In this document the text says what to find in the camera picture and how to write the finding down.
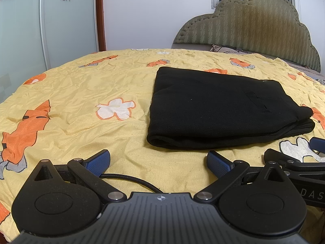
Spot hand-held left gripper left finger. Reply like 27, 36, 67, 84
26, 150, 127, 204

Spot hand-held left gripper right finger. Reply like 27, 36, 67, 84
193, 150, 288, 204

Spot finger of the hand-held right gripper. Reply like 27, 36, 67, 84
263, 148, 325, 178
309, 137, 325, 162

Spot black pants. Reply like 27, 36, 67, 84
146, 66, 316, 150

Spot yellow printed blanket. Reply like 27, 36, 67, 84
0, 48, 325, 243

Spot patterned bed sheet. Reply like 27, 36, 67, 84
210, 44, 325, 78

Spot olive padded headboard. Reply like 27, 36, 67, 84
172, 0, 322, 72

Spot frosted glass wardrobe door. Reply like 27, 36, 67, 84
0, 0, 100, 101

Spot black braided cable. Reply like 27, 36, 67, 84
99, 172, 165, 194

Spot red-brown wooden frame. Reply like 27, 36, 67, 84
92, 0, 107, 53

